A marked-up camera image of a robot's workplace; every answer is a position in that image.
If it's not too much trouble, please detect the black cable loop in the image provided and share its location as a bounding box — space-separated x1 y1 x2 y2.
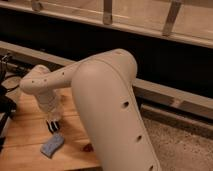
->
0 73 23 93

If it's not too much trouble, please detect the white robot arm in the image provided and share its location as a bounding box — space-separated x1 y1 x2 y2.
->
20 49 162 171

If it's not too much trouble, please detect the black white striped cloth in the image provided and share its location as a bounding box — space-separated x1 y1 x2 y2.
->
46 121 60 133

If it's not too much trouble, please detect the black equipment at left edge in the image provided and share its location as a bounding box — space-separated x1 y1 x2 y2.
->
0 59 16 152

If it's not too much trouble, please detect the metal window bracket right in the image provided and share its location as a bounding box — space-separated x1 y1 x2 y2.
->
162 0 182 36

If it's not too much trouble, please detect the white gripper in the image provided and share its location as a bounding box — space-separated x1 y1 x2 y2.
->
43 103 64 122

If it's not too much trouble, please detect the metal window bracket middle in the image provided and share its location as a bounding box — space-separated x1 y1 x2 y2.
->
102 0 113 25

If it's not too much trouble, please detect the brown red sausage toy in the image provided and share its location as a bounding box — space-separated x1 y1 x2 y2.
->
83 143 93 152

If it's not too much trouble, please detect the metal window bracket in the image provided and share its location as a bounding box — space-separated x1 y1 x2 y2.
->
102 0 113 25
162 0 182 36

